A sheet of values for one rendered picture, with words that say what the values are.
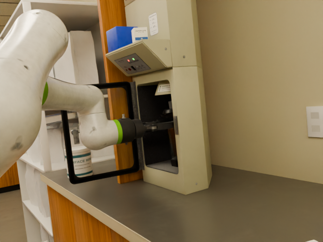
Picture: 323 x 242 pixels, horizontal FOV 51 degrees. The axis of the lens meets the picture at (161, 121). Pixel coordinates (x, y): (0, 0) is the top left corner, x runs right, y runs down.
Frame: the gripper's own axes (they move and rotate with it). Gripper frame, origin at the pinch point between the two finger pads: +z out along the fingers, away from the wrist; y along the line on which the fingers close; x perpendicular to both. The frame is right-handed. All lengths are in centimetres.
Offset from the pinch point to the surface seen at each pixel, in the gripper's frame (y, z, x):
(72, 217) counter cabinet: 40, -36, 41
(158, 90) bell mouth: -1.4, -7.0, -13.7
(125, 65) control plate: 8.8, -15.4, -25.5
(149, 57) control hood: -11.1, -15.4, -25.6
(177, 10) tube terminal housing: -15.3, -4.2, -41.7
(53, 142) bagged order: 122, -21, 13
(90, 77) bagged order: 122, 12, -31
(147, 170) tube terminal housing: 12.0, -8.7, 19.8
